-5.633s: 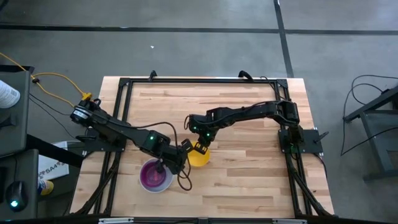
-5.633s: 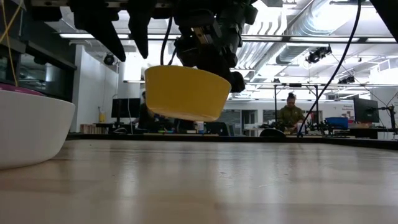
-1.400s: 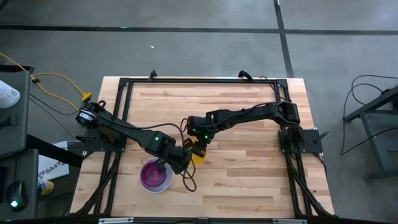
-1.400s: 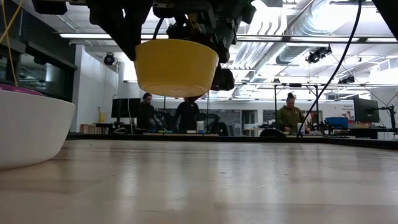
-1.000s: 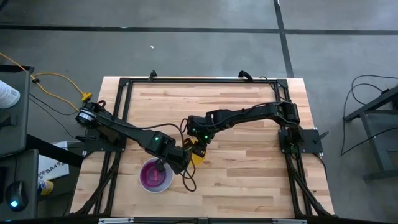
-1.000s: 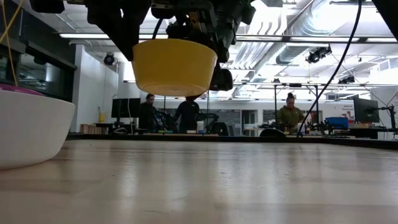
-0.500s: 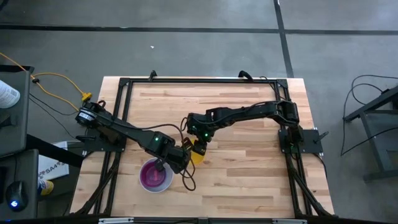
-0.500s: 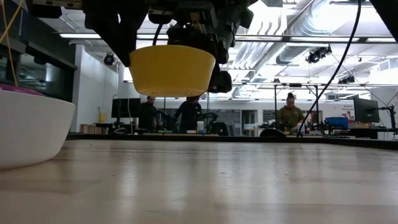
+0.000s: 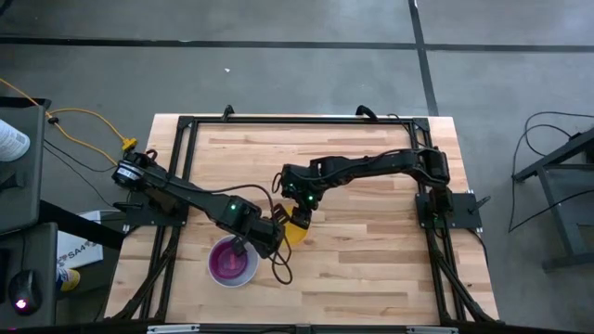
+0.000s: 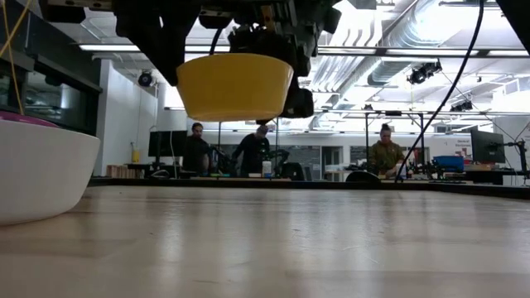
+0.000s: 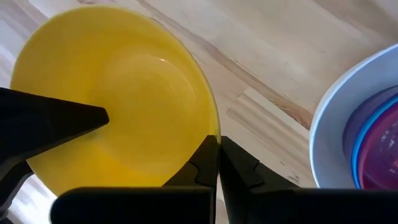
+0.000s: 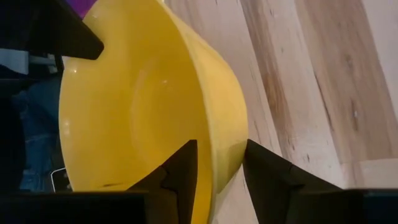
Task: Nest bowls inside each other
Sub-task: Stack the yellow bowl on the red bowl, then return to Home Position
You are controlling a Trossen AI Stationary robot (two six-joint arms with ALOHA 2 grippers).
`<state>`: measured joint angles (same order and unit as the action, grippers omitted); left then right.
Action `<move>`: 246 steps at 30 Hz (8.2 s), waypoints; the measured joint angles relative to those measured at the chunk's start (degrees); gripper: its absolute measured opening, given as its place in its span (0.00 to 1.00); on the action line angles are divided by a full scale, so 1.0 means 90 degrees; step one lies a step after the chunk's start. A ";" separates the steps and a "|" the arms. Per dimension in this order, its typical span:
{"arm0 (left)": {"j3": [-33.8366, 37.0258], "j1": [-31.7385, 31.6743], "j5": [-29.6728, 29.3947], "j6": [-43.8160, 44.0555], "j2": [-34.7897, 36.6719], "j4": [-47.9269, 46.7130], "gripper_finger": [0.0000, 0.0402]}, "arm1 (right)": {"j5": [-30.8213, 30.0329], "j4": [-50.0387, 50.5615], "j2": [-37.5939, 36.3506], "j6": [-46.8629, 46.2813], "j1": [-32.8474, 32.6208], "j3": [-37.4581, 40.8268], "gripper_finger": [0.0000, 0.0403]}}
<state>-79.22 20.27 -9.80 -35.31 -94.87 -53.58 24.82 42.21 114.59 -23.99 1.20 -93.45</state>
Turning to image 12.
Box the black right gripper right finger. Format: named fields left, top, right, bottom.
left=241, top=139, right=342, bottom=224

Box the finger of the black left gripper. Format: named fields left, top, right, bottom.
left=0, top=0, right=105, bottom=61

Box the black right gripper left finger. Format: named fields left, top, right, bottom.
left=126, top=139, right=199, bottom=224

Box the purple translucent plastic bowl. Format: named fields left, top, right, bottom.
left=64, top=0, right=98, bottom=19

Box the yellow plastic bowl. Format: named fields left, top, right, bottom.
left=58, top=0, right=249, bottom=224

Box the person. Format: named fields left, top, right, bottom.
left=11, top=76, right=65, bottom=192

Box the white-rimmed square black device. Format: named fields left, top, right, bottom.
left=50, top=167, right=73, bottom=193

